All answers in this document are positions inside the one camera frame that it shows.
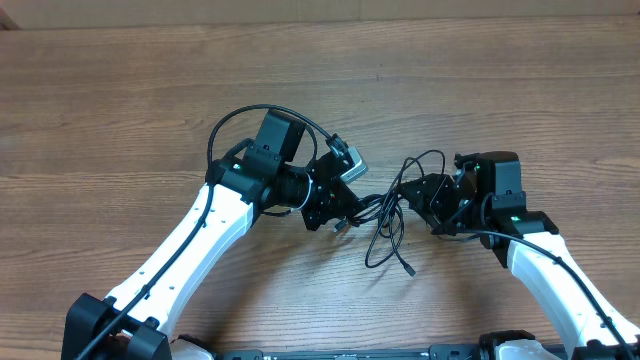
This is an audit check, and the thick black USB-A cable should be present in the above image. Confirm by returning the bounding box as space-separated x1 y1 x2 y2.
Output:
332 192 401 234

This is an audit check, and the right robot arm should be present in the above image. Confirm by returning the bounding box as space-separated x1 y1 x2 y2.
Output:
398 151 639 359

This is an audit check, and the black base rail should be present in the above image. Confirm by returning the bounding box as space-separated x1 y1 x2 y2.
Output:
169 329 566 360

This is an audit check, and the thin black USB cable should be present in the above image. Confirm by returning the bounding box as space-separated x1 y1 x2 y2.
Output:
374 148 447 241

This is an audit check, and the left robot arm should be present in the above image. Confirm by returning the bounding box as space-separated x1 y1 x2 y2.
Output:
61 104 368 359

